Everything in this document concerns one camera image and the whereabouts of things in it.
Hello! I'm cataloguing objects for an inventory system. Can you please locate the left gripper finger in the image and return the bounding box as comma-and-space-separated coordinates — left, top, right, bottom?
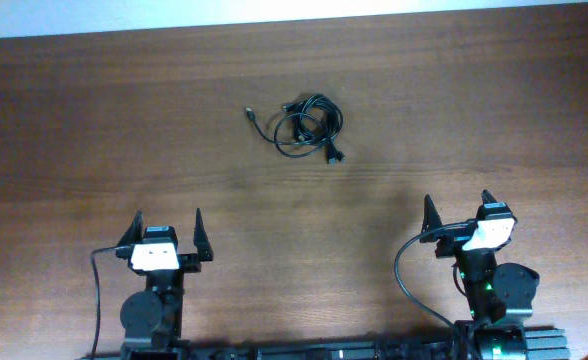
117, 211, 143, 247
193, 208, 213, 261

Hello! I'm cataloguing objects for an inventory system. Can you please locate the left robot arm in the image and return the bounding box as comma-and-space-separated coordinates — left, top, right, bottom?
116, 210, 214, 359

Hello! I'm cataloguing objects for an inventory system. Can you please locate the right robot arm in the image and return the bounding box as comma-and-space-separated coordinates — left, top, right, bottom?
419, 190, 540, 359

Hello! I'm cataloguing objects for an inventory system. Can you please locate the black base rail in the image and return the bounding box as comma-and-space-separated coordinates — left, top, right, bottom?
76, 327, 571, 360

